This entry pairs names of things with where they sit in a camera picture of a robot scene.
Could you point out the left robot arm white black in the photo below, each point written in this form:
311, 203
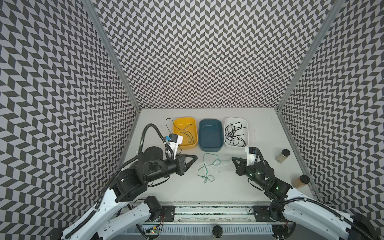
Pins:
99, 223

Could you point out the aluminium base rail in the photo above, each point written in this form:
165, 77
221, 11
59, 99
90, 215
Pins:
199, 213

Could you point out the dark teal plastic bin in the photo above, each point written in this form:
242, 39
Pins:
211, 135

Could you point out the white plastic bin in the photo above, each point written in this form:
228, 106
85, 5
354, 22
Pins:
236, 133

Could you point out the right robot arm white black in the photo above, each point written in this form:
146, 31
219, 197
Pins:
288, 203

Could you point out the corner aluminium post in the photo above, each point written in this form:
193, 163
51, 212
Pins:
321, 34
94, 18

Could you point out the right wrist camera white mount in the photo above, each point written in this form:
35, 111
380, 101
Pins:
252, 155

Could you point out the spice jar black lid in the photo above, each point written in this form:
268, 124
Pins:
300, 181
284, 154

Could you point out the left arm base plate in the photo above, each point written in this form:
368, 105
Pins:
167, 214

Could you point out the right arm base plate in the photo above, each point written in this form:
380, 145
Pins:
262, 213

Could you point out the left corner aluminium post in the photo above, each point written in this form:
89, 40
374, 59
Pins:
94, 18

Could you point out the right corner aluminium post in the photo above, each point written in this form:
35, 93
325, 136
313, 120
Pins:
321, 34

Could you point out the yellow plastic bin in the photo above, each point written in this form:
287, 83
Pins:
187, 128

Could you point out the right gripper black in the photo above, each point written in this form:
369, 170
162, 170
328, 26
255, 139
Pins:
243, 167

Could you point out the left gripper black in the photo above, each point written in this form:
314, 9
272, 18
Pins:
181, 164

